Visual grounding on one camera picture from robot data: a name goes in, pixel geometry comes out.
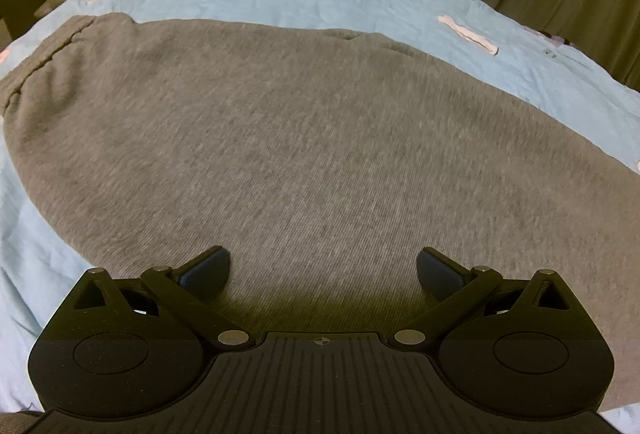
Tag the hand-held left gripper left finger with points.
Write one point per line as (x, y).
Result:
(207, 271)

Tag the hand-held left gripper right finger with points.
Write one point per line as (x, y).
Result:
(436, 271)

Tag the grey pants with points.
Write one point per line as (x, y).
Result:
(310, 139)

